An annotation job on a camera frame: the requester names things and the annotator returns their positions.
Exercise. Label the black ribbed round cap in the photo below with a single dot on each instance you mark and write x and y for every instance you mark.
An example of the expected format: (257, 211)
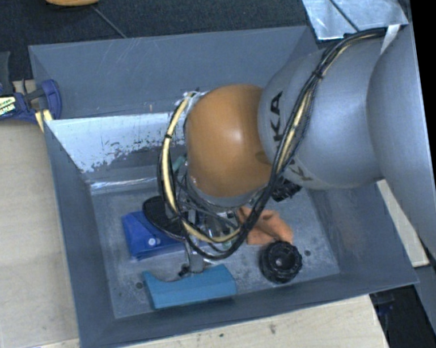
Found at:
(280, 261)

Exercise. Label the black oval brush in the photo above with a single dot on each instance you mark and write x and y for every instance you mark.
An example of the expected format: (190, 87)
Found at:
(156, 214)

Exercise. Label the blue sponge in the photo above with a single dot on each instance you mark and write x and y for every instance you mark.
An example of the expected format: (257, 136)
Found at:
(194, 289)

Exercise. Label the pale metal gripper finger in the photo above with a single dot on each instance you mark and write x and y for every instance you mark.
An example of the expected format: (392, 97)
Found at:
(198, 262)
(188, 255)

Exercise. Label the dark blue flat box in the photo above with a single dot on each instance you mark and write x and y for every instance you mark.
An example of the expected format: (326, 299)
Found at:
(146, 235)

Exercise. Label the orange cloth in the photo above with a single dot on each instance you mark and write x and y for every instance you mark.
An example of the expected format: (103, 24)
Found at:
(273, 225)

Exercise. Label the black cylinder on white bracket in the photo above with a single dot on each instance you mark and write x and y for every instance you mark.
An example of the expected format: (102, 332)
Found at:
(285, 190)

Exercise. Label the grey metal bin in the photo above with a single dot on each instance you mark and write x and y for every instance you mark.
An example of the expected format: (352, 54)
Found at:
(91, 247)

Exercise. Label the pale wood flat board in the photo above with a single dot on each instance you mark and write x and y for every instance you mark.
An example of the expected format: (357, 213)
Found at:
(21, 237)

